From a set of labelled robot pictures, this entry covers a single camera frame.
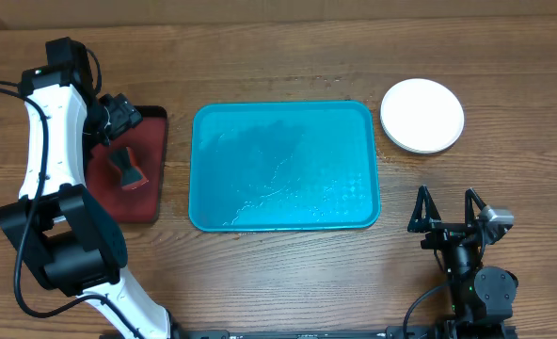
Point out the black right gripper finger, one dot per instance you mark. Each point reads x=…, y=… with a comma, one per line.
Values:
x=425, y=216
x=472, y=199

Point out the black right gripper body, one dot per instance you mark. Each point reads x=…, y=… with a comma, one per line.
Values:
x=442, y=234

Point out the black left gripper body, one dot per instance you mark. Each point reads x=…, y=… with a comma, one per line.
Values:
x=111, y=118

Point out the pink white plastic plate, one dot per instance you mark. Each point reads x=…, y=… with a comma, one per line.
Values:
x=422, y=116

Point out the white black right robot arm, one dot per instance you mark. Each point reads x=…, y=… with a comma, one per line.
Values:
x=481, y=296

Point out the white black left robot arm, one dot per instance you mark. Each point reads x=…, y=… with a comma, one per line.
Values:
x=69, y=249

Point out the black red-lined sponge tray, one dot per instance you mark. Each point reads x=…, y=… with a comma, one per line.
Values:
x=149, y=142

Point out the teal plastic serving tray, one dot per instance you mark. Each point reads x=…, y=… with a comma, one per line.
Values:
x=290, y=166

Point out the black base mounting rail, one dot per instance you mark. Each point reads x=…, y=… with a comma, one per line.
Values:
x=391, y=332

